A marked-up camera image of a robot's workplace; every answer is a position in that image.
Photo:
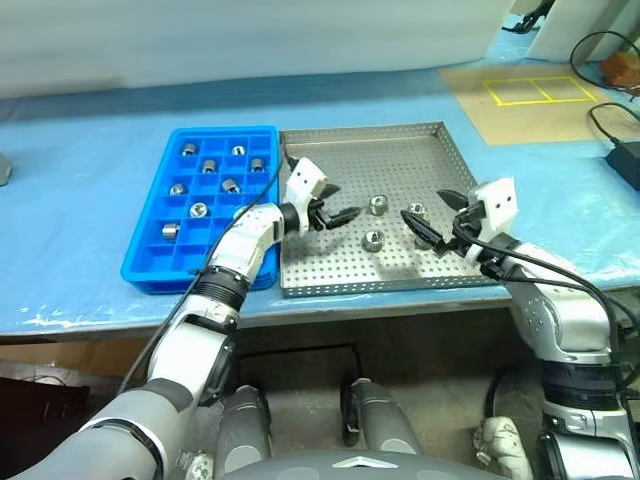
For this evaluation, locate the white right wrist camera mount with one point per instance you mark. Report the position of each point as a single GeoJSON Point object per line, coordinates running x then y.
{"type": "Point", "coordinates": [497, 207]}

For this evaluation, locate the black clamp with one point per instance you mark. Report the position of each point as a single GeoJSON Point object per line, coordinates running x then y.
{"type": "Point", "coordinates": [525, 22]}

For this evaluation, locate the perforated steel tray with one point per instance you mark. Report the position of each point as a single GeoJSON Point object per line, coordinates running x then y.
{"type": "Point", "coordinates": [360, 165]}

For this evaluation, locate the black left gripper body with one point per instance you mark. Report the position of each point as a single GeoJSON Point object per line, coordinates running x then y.
{"type": "Point", "coordinates": [318, 215]}

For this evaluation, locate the white wrapped bundle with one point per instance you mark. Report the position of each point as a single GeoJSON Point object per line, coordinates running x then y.
{"type": "Point", "coordinates": [502, 445]}

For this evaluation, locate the black power adapter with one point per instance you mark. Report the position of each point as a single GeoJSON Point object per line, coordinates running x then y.
{"type": "Point", "coordinates": [625, 162]}

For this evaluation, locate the large white foam board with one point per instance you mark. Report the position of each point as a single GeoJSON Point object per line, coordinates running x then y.
{"type": "Point", "coordinates": [250, 35]}

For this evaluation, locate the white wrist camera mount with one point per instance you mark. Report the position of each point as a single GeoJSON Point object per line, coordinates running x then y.
{"type": "Point", "coordinates": [305, 180]}
{"type": "Point", "coordinates": [497, 207]}

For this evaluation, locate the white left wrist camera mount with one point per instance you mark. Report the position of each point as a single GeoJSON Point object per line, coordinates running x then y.
{"type": "Point", "coordinates": [305, 180]}

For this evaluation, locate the blue plastic table cover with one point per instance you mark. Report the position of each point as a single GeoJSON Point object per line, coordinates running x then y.
{"type": "Point", "coordinates": [75, 225]}

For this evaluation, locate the metal roller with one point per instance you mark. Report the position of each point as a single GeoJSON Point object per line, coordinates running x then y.
{"type": "Point", "coordinates": [256, 164]}
{"type": "Point", "coordinates": [177, 189]}
{"type": "Point", "coordinates": [189, 148]}
{"type": "Point", "coordinates": [229, 185]}
{"type": "Point", "coordinates": [372, 240]}
{"type": "Point", "coordinates": [237, 149]}
{"type": "Point", "coordinates": [170, 231]}
{"type": "Point", "coordinates": [208, 165]}
{"type": "Point", "coordinates": [416, 207]}
{"type": "Point", "coordinates": [378, 204]}
{"type": "Point", "coordinates": [198, 209]}

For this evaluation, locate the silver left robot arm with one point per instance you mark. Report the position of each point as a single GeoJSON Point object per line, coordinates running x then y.
{"type": "Point", "coordinates": [245, 242]}

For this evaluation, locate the brown cardboard sheet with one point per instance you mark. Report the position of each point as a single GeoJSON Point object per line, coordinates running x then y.
{"type": "Point", "coordinates": [525, 122]}

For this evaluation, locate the grey robot torso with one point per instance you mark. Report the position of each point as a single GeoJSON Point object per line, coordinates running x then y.
{"type": "Point", "coordinates": [350, 467]}

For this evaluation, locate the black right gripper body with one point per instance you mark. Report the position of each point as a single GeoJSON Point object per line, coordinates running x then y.
{"type": "Point", "coordinates": [466, 226]}

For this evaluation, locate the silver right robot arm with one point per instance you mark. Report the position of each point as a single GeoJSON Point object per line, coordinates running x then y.
{"type": "Point", "coordinates": [545, 310]}

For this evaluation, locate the blue plastic compartment tray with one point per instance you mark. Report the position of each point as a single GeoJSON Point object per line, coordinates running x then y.
{"type": "Point", "coordinates": [150, 250]}

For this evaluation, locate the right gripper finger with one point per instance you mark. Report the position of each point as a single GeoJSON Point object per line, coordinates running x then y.
{"type": "Point", "coordinates": [424, 231]}
{"type": "Point", "coordinates": [456, 201]}

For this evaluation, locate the grey object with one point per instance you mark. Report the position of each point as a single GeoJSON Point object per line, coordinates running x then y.
{"type": "Point", "coordinates": [4, 171]}

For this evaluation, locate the small white foam board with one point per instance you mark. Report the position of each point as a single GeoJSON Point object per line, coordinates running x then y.
{"type": "Point", "coordinates": [560, 25]}

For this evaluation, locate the brown crumpled object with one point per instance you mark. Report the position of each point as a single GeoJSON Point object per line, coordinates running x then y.
{"type": "Point", "coordinates": [620, 70]}

